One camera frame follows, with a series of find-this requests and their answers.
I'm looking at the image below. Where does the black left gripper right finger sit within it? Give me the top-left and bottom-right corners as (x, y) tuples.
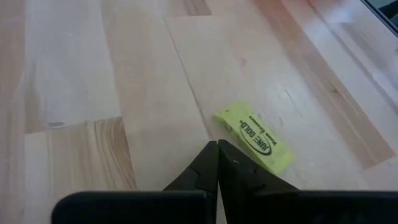
(217, 139), (299, 224)

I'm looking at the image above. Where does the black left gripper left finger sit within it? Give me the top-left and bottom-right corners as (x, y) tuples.
(163, 140), (220, 194)

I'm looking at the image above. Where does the lime green June Gold eraser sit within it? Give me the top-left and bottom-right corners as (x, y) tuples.
(213, 101), (295, 175)

